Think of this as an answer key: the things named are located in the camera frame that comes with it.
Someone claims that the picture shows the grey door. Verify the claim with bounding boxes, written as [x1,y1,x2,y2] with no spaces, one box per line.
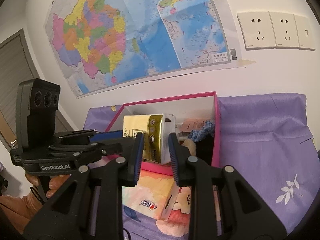
[0,29,73,155]

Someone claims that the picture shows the colourful wall map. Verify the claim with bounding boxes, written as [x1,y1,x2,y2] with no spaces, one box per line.
[44,0,257,99]

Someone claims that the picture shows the person's left forearm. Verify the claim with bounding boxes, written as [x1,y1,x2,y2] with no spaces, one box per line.
[0,192,44,240]

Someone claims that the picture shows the blue knitted scrunchie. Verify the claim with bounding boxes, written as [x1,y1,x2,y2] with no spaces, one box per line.
[187,120,215,143]

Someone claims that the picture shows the white wall switch plate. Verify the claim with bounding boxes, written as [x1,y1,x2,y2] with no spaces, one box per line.
[294,14,316,50]

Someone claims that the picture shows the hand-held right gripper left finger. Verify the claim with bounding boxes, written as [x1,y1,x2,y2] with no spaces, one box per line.
[22,131,145,240]

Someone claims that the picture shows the pink cardboard box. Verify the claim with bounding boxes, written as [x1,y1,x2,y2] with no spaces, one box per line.
[104,91,220,177]

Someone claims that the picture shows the black cloth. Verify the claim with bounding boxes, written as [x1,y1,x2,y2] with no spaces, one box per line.
[195,136,215,167]

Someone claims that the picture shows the person's left hand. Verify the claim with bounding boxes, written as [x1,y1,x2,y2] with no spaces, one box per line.
[25,174,73,198]

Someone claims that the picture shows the yellow tissue pack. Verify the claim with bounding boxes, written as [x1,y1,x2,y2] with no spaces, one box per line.
[122,113,177,165]

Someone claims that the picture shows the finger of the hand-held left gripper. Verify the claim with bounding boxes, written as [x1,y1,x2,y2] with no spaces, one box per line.
[51,129,125,143]
[49,137,136,166]

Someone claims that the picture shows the purple floral blanket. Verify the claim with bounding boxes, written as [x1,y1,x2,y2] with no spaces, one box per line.
[85,92,320,240]

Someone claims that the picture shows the pastel facial tissue pack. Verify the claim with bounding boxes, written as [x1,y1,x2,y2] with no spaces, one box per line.
[122,169,175,222]

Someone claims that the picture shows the pink packet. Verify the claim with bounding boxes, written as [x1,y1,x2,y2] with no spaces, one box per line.
[175,119,208,139]

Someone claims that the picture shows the white wall socket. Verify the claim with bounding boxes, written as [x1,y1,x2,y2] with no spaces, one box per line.
[237,11,275,51]
[269,12,299,49]

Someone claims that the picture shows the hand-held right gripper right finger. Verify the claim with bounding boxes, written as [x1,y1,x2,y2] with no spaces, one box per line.
[168,132,288,240]

